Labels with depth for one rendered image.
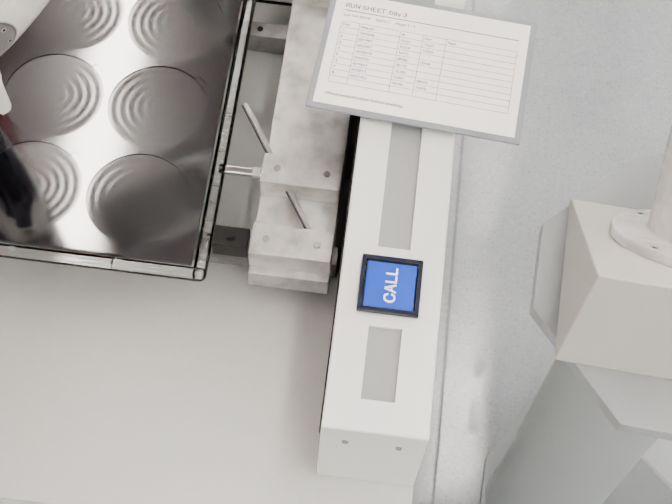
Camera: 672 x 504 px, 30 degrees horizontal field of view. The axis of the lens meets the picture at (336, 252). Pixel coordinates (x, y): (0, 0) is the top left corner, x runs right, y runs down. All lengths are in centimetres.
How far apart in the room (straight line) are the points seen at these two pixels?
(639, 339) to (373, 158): 31
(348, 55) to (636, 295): 37
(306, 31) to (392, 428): 49
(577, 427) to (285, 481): 47
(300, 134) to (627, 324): 39
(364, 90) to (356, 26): 8
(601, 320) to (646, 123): 130
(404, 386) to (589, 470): 60
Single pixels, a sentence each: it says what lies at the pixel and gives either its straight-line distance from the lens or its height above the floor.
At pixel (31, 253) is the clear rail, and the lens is 124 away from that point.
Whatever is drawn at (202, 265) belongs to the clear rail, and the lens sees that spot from 121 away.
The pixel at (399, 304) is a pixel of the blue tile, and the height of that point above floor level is 96.
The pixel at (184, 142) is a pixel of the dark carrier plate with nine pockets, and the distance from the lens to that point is 128.
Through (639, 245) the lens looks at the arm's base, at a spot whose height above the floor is 96.
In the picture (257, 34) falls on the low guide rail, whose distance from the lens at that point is 142.
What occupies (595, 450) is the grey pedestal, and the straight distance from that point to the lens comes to 160.
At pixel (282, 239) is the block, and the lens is 122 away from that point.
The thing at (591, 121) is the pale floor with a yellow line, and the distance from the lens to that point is 244.
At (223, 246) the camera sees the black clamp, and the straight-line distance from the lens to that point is 122.
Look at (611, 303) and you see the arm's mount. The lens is 116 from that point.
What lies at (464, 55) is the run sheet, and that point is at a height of 97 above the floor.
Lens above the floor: 199
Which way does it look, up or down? 63 degrees down
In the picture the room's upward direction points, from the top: 5 degrees clockwise
